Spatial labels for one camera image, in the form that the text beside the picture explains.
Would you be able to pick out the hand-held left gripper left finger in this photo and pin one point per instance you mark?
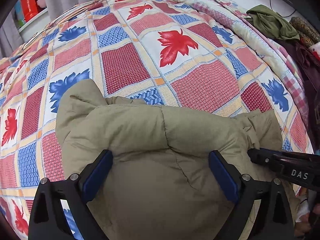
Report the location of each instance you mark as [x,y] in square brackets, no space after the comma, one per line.
[96,177]

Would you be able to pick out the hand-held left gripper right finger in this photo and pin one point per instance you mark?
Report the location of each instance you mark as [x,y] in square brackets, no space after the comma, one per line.
[223,177]

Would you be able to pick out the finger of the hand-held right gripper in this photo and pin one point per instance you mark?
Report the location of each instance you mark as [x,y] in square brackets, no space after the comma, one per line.
[262,157]

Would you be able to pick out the khaki padded jacket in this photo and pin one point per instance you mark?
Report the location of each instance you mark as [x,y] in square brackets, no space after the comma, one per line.
[150,130]

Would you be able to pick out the dark maroon cloth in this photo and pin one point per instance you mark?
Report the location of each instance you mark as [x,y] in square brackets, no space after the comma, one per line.
[310,80]

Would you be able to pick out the leaf print checked bedsheet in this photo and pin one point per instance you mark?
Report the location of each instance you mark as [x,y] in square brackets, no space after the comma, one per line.
[187,80]

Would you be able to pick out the brown patterned cloth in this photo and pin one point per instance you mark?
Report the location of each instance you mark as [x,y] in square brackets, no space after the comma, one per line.
[303,28]

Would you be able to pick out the olive green cloth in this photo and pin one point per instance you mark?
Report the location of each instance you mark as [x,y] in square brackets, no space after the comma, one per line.
[270,21]

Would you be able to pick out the pink plaid quilt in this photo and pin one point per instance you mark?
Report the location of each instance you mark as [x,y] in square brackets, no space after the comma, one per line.
[225,7]

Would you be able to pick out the white shelf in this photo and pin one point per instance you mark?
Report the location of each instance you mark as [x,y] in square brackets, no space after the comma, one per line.
[33,22]

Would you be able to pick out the red box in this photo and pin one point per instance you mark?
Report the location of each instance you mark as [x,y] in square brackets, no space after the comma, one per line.
[29,5]

